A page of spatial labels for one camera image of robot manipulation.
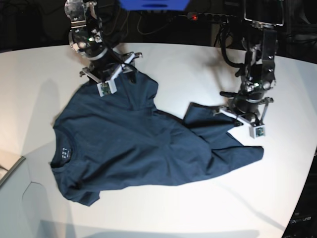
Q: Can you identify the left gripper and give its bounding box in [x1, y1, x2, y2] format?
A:
[213, 91, 274, 126]

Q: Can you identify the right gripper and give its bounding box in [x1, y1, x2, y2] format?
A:
[79, 52, 143, 84]

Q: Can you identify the dark blue t-shirt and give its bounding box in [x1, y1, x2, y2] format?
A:
[51, 72, 264, 206]

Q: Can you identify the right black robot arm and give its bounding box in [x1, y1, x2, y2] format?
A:
[64, 0, 137, 84]

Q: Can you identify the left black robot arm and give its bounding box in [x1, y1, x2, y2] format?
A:
[220, 0, 284, 127]

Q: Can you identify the blue box overhead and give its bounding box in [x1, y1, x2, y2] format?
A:
[119, 0, 190, 11]

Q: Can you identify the black power strip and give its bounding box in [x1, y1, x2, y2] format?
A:
[185, 12, 237, 24]

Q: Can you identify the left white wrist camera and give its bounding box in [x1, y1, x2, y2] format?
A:
[249, 123, 265, 139]

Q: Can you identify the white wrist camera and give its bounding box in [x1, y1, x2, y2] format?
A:
[97, 80, 117, 97]
[249, 123, 265, 139]

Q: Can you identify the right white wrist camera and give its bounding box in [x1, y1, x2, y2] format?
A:
[97, 80, 117, 97]

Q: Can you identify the grey looped cable on floor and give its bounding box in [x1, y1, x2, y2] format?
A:
[103, 4, 131, 38]

